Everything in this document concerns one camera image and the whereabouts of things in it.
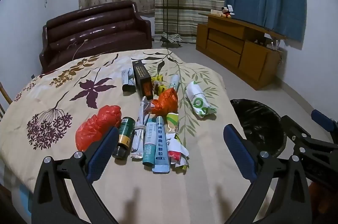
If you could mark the white router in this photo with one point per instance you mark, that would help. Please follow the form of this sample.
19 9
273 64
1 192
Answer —
272 42

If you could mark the teal toothpaste tube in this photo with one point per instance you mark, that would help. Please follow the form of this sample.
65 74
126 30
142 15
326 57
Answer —
150 143

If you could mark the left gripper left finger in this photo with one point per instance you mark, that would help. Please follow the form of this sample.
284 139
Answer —
51 200

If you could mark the orange plastic bag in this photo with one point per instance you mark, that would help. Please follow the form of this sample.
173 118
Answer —
167 102

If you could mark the green yellow bottle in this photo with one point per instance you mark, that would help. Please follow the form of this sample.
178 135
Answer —
126 130

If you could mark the floral beige tablecloth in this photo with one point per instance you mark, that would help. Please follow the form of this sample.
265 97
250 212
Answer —
61 112

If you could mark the green white wrapper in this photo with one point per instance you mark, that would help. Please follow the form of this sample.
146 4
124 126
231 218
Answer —
177 152

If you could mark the white green tube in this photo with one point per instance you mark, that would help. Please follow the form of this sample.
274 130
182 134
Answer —
174 83

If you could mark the wooden TV cabinet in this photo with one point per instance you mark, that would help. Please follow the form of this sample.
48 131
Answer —
240 47

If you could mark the black metal plant stand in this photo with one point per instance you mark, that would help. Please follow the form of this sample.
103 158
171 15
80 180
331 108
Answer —
170 23

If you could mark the red plastic bag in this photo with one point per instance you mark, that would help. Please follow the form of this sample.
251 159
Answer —
97 126

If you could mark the white green plastic bag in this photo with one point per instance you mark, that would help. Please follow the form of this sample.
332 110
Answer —
200 106

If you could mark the tissue box on cabinet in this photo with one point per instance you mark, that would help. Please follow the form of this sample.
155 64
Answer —
216 12

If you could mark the black lined trash bin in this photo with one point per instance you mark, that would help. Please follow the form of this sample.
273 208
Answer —
261 125

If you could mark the black cigarette box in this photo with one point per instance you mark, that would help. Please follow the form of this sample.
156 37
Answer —
142 80

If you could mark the yellow snack wrapper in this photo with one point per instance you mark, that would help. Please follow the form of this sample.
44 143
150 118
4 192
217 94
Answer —
158 84

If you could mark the wooden chair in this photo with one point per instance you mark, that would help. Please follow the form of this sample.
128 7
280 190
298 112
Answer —
5 101

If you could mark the blue toothpaste tube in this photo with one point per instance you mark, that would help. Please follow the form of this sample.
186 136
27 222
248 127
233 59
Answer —
161 160

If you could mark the Mickey Mouse plush toy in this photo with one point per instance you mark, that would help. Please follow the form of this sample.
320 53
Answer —
226 13

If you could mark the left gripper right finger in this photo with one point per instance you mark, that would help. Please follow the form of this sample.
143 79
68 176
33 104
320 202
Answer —
290 202

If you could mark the silver foil packet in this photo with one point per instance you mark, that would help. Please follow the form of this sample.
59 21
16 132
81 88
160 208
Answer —
127 78

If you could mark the dark brown leather sofa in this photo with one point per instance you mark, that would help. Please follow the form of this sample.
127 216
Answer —
106 28

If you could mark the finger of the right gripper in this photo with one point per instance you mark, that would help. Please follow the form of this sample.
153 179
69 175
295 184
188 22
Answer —
325 122
318 158

